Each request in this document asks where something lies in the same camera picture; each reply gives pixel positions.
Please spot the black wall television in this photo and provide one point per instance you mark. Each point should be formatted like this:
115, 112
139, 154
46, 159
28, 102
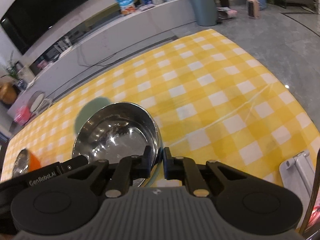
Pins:
27, 20

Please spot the green plant blue vase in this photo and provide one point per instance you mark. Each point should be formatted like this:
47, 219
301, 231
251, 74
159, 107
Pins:
13, 68

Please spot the orange steel bowl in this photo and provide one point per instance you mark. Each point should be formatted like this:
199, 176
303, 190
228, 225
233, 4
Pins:
25, 162

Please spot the brown vase dried flowers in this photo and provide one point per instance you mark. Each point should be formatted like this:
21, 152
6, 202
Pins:
9, 91

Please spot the yellow white checkered tablecloth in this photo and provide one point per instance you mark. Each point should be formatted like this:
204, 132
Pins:
209, 97

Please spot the pink space heater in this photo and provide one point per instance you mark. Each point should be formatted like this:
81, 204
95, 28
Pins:
253, 8

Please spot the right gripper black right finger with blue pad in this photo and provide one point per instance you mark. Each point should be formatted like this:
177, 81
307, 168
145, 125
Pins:
185, 170

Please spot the blue snack bag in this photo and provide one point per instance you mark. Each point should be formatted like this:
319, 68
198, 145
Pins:
126, 6

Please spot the pink storage box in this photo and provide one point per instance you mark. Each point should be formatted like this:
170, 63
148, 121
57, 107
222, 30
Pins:
22, 115

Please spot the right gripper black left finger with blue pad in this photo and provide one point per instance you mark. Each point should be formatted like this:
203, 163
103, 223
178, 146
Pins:
129, 169

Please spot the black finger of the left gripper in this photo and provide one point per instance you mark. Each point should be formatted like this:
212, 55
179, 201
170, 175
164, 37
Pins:
10, 188

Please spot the grey tv console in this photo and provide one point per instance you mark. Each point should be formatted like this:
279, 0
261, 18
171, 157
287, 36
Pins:
107, 41

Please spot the white wifi router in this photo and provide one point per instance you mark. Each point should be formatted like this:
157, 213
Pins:
63, 44

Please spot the grey phone stand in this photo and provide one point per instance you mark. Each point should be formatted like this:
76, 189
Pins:
297, 173

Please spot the blue grey trash bin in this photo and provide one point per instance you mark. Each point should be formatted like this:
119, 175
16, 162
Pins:
205, 12

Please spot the blue steel bowl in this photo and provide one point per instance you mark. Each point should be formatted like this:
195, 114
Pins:
116, 131

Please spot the smartphone on stand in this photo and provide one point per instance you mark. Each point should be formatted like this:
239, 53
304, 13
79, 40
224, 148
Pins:
310, 225

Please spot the green ceramic bowl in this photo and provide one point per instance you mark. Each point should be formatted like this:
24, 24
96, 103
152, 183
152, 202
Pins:
91, 112

